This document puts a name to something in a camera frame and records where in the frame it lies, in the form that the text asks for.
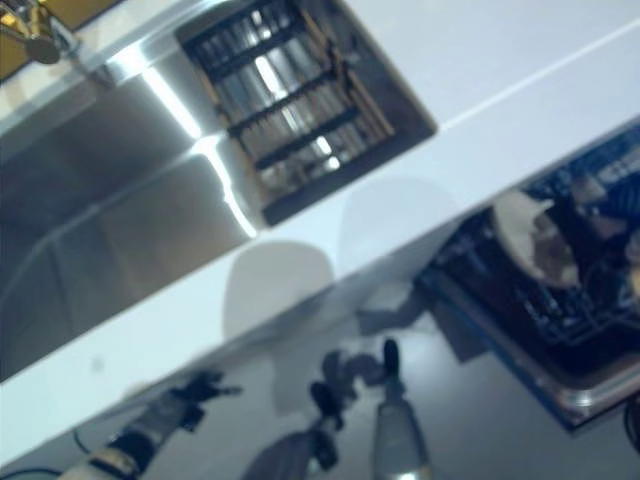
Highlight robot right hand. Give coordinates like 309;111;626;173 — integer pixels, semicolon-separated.
530;209;581;286

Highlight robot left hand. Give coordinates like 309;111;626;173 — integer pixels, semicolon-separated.
158;368;243;426

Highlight white round ceramic plate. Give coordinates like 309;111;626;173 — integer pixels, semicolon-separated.
491;191;581;287

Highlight dishwasher with open door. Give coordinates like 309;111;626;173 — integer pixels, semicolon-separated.
413;115;640;432

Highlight black robot left foot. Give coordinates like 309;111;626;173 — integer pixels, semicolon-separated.
309;380;347;432

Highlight black robot foot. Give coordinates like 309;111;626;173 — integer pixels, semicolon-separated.
309;380;347;432
381;338;404;399

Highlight black robot right foot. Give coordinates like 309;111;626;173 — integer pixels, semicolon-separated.
381;338;404;399

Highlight stainless steel sink basin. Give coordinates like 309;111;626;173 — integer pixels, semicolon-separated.
0;0;440;385

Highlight black dish rack metal rods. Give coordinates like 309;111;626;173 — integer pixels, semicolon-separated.
173;0;437;227

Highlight chrome gooseneck kitchen faucet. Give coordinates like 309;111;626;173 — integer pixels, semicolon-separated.
0;0;84;69

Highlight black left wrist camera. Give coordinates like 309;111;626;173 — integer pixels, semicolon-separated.
179;403;207;432

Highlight wire dishwasher rack basket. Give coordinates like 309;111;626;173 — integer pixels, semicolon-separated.
424;130;640;347

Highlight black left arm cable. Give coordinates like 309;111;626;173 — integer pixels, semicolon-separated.
0;428;89;480

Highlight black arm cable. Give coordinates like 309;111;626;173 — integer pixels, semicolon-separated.
0;428;89;480
622;397;640;444

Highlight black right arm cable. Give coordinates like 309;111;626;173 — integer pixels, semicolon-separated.
622;397;640;444

